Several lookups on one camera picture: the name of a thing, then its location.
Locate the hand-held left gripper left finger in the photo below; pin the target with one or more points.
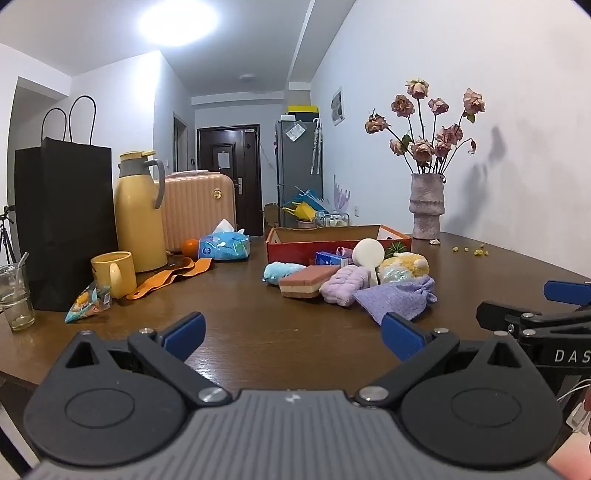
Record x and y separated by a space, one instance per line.
184 334

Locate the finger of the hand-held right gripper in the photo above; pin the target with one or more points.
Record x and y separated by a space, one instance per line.
568 291
501 316

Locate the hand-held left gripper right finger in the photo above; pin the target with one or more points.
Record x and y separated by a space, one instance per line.
401 337

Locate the yellow white plush toy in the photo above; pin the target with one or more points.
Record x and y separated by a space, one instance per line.
408 265

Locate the purple fluffy headband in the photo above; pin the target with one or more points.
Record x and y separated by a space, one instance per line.
344 286

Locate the white round puff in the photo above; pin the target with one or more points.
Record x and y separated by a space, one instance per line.
368 253

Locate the pink satin scrunchie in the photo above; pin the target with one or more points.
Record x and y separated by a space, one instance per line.
344 251

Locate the pink layered sponge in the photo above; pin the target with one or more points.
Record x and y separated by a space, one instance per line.
307 279

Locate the blue plush toy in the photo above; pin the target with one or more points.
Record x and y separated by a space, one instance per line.
281 272

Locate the red cardboard box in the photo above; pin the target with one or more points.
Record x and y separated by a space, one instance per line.
295 251

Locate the person's right forearm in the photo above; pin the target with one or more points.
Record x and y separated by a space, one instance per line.
572 461

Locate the scattered yellow crumbs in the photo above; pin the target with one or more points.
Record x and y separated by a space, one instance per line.
478 251

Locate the orange fruit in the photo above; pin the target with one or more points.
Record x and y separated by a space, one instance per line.
189 248

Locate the green pumpkin toy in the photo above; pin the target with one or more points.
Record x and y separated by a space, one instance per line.
397 248

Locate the blue tissue pack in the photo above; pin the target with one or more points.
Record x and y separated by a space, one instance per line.
224 247

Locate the yellow mug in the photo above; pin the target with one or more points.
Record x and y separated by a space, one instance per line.
111 272

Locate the colourful snack packet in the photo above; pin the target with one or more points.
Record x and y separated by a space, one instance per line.
87 304

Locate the blue handkerchief packet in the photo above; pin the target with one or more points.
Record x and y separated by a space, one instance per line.
330 259

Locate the yellow thermos jug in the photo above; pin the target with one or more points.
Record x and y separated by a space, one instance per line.
138 217

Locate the pink ribbed suitcase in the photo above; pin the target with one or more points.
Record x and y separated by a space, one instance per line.
198 207

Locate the pink textured vase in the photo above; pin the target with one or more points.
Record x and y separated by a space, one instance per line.
427 207

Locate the purple feather decoration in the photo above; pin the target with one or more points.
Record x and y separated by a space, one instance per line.
341 196

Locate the yellow watering can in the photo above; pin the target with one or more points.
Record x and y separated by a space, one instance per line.
302 210

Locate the black paper bag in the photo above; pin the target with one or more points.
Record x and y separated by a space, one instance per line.
64 221

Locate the dark brown door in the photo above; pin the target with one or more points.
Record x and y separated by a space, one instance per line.
226 170

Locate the glass cup with straw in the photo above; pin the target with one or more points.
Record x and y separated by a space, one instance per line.
16 300

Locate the dried pink roses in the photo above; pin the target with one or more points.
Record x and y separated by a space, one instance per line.
422 150

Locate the grey fridge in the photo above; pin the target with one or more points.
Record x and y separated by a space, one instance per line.
295 175

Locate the black tripod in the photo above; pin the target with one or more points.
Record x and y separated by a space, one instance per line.
5 235

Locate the white folded umbrella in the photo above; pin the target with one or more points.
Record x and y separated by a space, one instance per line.
316 147

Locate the paper sheet on fridge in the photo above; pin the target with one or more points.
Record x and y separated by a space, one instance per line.
294 132

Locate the yellow box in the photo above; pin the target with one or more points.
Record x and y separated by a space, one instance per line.
302 112

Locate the small round ceiling lamp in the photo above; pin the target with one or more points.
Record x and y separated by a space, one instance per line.
248 77

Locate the bright ceiling light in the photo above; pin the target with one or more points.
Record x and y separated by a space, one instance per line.
178 21

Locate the wall picture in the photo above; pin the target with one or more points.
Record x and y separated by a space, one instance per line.
338 106

